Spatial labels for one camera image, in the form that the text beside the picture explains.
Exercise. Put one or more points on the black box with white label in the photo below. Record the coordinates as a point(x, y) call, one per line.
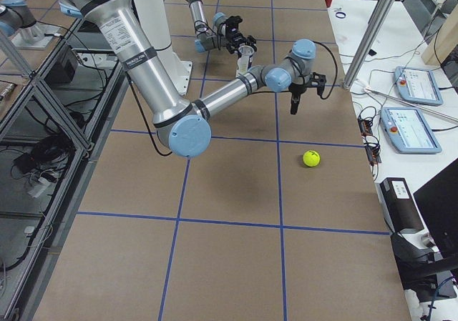
point(400, 206)

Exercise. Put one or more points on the blue tape roll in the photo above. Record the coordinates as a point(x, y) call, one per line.
point(340, 15)

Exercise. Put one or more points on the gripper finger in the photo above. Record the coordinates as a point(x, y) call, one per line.
point(297, 98)
point(293, 109)

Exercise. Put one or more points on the blue teach pendant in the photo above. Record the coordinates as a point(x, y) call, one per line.
point(417, 86)
point(408, 131)

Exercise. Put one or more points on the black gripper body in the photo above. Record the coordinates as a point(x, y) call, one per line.
point(239, 42)
point(297, 88)

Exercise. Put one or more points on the third robot arm behind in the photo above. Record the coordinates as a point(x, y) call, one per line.
point(19, 22)

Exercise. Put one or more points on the diagonal metal brace rod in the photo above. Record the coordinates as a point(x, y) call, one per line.
point(366, 88)

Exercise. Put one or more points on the small circuit board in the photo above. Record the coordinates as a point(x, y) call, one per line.
point(371, 142)

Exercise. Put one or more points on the tennis ball with Wilson 3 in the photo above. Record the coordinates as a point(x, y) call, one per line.
point(311, 158)

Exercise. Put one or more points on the far blue teach pendant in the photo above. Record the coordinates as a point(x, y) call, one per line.
point(417, 86)

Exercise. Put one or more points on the aluminium frame rack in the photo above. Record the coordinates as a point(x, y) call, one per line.
point(60, 88)

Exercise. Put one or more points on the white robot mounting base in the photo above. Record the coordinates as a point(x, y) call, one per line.
point(179, 71)

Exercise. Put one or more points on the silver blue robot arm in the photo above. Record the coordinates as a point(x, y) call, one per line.
point(138, 34)
point(224, 33)

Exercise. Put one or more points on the near blue teach pendant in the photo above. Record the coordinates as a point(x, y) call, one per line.
point(408, 131)

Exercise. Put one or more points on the aluminium frame post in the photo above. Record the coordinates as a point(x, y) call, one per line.
point(375, 23)

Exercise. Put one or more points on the clear Wilson tennis ball can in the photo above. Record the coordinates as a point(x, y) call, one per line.
point(245, 59)

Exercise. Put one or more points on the black computer monitor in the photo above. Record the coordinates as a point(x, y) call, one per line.
point(437, 203)

